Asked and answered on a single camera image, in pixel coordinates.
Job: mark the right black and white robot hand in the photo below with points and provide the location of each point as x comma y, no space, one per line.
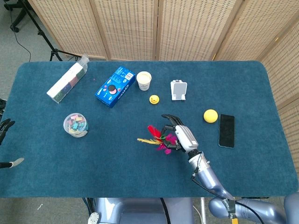
187,138

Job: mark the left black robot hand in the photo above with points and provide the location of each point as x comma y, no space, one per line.
5,128

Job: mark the colourful feather shuttlecock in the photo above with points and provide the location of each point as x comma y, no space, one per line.
153,131

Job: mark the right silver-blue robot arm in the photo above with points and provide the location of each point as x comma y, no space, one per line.
210,177

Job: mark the white phone stand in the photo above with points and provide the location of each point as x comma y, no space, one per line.
178,90

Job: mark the yellow foam ball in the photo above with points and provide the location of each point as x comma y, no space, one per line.
210,116

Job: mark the black smartphone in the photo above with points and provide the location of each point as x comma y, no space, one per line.
226,134

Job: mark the small yellow chick toy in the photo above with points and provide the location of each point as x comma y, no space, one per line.
154,99

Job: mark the clear jar of coloured clips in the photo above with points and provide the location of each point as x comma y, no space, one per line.
76,124

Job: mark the white paper cup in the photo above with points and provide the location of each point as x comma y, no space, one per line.
144,80

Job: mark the blue table cloth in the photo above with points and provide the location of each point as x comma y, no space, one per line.
116,168

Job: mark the pack of tissue packets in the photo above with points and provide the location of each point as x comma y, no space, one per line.
67,81

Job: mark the silver-blue robot torso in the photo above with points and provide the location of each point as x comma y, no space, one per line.
140,211

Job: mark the blue Oreo cookie box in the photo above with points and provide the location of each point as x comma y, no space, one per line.
115,87

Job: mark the black tripod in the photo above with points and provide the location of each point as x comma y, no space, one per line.
46,39

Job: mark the black office chair base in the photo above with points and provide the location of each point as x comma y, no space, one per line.
16,14

